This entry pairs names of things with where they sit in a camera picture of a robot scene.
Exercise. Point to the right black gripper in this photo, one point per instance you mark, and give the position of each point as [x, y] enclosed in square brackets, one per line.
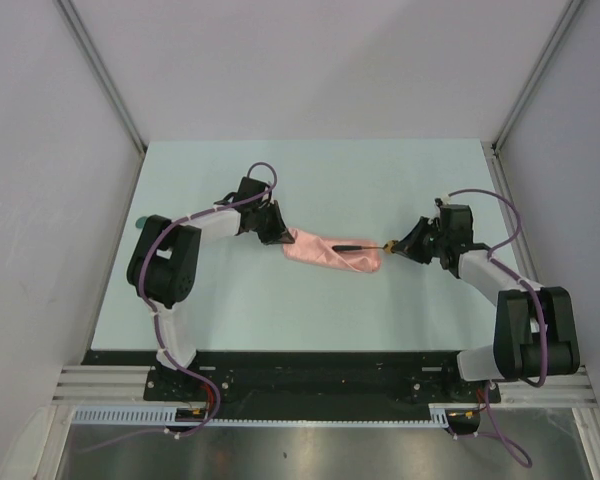
[408, 246]

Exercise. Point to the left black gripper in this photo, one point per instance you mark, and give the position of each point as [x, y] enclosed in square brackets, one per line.
[278, 232]

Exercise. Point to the pink satin napkin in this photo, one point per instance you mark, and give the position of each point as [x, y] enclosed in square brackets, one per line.
[313, 249]

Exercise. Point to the gold spoon teal handle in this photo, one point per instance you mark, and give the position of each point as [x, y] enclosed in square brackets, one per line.
[360, 246]

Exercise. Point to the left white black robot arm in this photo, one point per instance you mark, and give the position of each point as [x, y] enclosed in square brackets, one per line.
[163, 266]

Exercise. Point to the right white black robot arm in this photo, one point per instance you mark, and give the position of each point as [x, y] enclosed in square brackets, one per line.
[534, 334]

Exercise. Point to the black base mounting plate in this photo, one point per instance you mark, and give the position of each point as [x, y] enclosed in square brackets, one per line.
[323, 385]

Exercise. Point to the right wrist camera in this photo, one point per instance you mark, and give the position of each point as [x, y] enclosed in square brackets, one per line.
[442, 202]

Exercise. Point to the right aluminium table rail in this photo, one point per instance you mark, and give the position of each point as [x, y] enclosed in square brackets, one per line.
[512, 176]

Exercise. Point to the white slotted cable duct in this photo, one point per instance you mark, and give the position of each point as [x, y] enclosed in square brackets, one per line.
[432, 416]

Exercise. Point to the front aluminium cross rail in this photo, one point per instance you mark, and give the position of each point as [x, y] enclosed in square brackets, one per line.
[127, 384]

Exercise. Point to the right aluminium frame post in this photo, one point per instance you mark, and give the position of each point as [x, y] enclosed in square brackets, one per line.
[549, 51]

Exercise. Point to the aluminium frame post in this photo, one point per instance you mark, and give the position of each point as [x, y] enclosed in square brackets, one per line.
[549, 51]
[88, 49]

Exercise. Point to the left aluminium frame post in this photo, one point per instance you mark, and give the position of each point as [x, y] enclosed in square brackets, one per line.
[88, 49]

